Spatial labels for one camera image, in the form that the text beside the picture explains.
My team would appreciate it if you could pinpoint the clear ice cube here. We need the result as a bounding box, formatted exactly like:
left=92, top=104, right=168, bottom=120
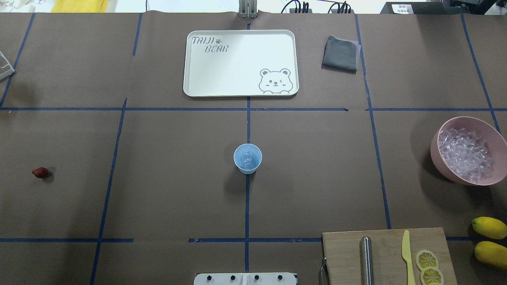
left=240, top=152, right=253, bottom=169

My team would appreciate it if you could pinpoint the clear ice cubes pile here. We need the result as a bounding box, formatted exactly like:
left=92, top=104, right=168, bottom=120
left=438, top=127, right=494, bottom=183

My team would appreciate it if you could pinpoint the white bear serving tray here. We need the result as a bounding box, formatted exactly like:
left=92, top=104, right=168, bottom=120
left=183, top=30, right=299, bottom=98

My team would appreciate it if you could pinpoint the grey folded cloth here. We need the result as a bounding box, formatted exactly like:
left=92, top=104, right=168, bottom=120
left=322, top=35, right=362, bottom=73

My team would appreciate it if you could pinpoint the wooden cutting board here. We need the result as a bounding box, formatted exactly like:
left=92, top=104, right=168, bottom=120
left=322, top=228, right=457, bottom=285

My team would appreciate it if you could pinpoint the yellow plastic knife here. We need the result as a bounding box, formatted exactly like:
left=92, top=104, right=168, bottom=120
left=401, top=230, right=416, bottom=285

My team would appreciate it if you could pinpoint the upper lemon slice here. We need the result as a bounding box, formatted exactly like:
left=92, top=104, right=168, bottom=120
left=415, top=250, right=439, bottom=271

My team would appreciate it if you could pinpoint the lemon slice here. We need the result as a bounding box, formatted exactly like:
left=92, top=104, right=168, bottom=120
left=415, top=250, right=439, bottom=271
left=419, top=267, right=445, bottom=285

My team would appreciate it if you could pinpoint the red strawberry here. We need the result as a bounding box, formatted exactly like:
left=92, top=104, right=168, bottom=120
left=31, top=167, right=50, bottom=179

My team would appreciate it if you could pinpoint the lower lemon slice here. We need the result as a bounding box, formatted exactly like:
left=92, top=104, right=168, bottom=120
left=419, top=267, right=445, bottom=285

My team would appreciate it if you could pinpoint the yellow cloth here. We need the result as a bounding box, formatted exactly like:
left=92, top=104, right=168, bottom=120
left=51, top=0, right=109, bottom=13

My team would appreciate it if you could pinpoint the pink bowl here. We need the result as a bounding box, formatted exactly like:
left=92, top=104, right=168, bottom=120
left=430, top=116, right=507, bottom=186

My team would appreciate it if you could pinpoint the upper whole lemon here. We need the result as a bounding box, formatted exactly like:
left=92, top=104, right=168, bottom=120
left=471, top=217, right=507, bottom=240

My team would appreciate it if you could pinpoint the whole lemon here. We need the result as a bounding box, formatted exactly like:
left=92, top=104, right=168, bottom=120
left=474, top=241, right=507, bottom=271
left=471, top=217, right=507, bottom=240

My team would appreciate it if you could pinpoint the lower whole lemon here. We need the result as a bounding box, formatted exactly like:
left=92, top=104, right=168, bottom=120
left=474, top=241, right=507, bottom=271

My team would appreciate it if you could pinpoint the aluminium frame post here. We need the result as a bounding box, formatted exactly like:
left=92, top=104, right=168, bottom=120
left=238, top=0, right=258, bottom=19

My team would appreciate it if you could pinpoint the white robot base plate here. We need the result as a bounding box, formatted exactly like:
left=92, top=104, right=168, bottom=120
left=193, top=272, right=298, bottom=285

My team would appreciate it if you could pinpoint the steel knife handle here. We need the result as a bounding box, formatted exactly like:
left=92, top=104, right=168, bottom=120
left=360, top=236, right=374, bottom=285

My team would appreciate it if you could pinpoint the white wire cup rack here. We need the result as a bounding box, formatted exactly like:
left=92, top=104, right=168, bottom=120
left=0, top=51, right=15, bottom=80

